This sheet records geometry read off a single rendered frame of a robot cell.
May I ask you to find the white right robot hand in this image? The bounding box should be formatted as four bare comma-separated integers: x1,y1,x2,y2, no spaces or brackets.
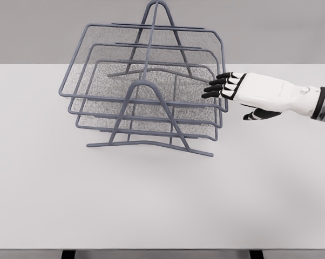
201,71,305,121

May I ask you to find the grey mesh folder tray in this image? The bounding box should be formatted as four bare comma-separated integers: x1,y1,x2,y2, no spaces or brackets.
67,42,223,128
58,23,229,113
75,59,219,142

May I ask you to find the grey wire rack frame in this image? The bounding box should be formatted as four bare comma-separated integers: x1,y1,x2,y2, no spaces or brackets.
86,0,215,159

